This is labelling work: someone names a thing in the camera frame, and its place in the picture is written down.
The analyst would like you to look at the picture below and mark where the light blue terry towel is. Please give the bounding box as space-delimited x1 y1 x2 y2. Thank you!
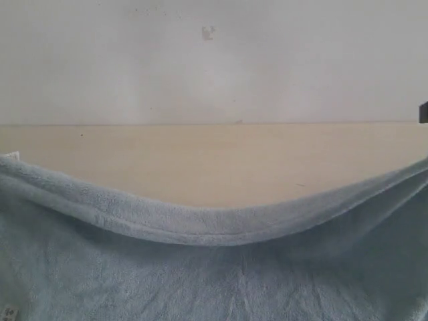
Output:
1 156 427 320

